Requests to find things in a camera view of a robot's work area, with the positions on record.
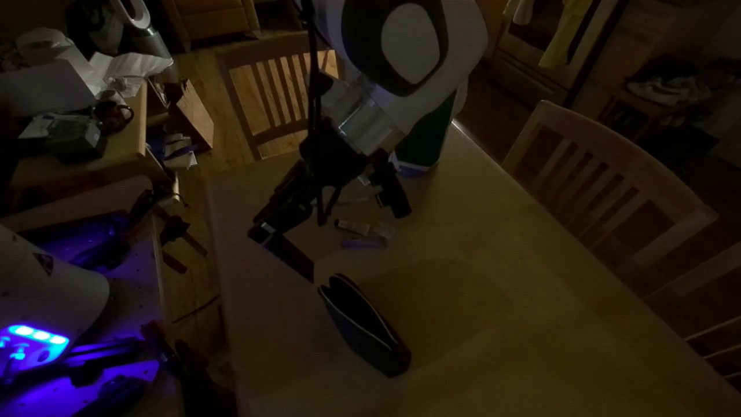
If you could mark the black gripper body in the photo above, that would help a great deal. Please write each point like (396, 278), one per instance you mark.
(314, 185)

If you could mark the dark tube with silver cap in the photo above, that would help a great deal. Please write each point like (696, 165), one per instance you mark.
(283, 248)

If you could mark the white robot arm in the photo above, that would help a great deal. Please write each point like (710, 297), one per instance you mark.
(379, 68)

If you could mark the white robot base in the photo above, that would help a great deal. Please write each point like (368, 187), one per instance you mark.
(45, 302)

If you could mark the small purple tube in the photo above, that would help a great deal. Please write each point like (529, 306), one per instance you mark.
(356, 234)

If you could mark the white and green shopping bag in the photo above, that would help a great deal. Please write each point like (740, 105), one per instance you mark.
(423, 148)

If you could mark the black zip pouch bag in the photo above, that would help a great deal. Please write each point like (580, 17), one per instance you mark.
(364, 327)

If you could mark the wooden chair behind table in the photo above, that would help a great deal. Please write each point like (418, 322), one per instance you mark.
(268, 87)

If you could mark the wooden side desk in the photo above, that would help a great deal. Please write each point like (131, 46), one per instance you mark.
(113, 158)

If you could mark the wooden chair at right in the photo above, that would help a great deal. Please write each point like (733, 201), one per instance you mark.
(620, 201)

